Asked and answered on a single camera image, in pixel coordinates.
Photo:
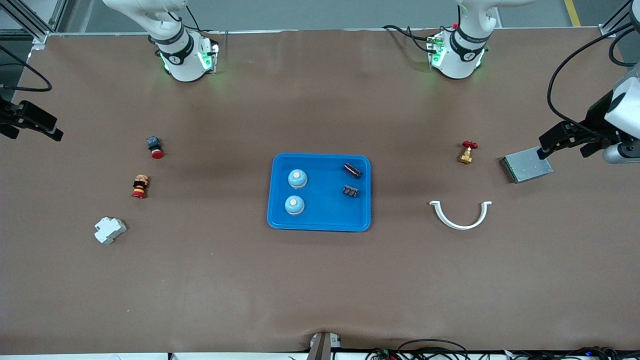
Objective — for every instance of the dark cylindrical capacitor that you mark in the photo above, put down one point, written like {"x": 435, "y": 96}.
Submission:
{"x": 352, "y": 170}

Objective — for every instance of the white curved plastic bracket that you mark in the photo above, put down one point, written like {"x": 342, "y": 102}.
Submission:
{"x": 457, "y": 226}

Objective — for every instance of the blue plastic tray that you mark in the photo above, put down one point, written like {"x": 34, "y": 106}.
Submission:
{"x": 320, "y": 220}

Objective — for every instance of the aluminium frame post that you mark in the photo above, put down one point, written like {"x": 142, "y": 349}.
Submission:
{"x": 609, "y": 30}
{"x": 30, "y": 21}

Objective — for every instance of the small dark block capacitor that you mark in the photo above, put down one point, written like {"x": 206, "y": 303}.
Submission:
{"x": 351, "y": 191}

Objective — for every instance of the white circuit breaker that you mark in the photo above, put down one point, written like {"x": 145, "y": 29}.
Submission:
{"x": 109, "y": 230}

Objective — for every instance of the white table edge rail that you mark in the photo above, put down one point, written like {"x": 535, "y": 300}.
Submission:
{"x": 75, "y": 357}

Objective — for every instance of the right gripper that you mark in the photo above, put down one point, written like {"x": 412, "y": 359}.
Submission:
{"x": 7, "y": 118}

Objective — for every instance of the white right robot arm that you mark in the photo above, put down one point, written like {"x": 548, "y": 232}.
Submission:
{"x": 180, "y": 60}

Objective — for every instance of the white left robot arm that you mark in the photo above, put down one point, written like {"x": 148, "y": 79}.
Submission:
{"x": 460, "y": 55}

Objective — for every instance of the grey metal box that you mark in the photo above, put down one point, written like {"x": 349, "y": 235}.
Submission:
{"x": 525, "y": 170}

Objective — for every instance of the red button with black body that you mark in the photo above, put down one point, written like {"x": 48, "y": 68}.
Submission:
{"x": 157, "y": 153}

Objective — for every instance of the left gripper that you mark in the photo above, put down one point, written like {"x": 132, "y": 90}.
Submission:
{"x": 596, "y": 120}

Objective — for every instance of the brown table mat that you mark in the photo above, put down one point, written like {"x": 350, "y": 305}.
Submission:
{"x": 320, "y": 280}

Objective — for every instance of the blue bell with orange button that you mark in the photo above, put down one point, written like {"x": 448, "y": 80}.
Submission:
{"x": 297, "y": 179}
{"x": 294, "y": 205}

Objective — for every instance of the red yellow emergency stop button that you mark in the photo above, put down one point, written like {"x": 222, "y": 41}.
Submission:
{"x": 140, "y": 186}

